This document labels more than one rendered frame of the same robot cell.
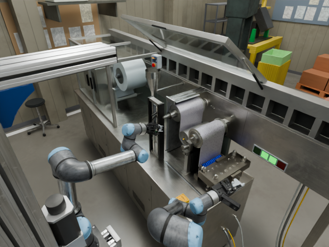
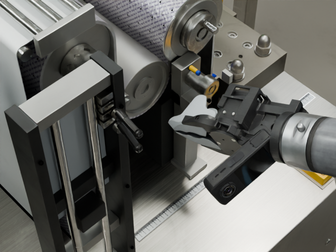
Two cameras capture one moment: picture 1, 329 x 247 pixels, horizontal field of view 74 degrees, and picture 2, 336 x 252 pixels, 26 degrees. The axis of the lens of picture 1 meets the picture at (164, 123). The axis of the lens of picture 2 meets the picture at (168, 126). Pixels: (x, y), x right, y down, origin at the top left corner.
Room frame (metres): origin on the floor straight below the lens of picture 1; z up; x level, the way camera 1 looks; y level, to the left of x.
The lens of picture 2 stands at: (1.43, 0.71, 2.15)
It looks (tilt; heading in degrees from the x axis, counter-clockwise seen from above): 51 degrees down; 262
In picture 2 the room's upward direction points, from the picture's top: straight up
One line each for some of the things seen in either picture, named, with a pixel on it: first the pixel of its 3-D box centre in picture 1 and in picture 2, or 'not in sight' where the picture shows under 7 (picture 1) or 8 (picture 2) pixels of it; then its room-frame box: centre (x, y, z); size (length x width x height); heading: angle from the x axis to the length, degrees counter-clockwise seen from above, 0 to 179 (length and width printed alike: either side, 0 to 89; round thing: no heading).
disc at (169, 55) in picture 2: (195, 138); (193, 27); (1.26, -0.22, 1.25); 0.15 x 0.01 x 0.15; 36
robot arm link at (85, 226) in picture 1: (80, 231); not in sight; (0.71, 0.47, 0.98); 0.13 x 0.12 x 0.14; 41
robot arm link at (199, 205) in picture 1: (200, 204); not in sight; (0.75, -0.20, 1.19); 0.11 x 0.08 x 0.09; 120
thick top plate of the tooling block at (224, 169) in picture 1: (224, 168); (195, 33); (1.21, -0.46, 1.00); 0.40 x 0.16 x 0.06; 126
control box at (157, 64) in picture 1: (155, 61); not in sight; (1.72, 0.07, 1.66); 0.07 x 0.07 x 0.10; 46
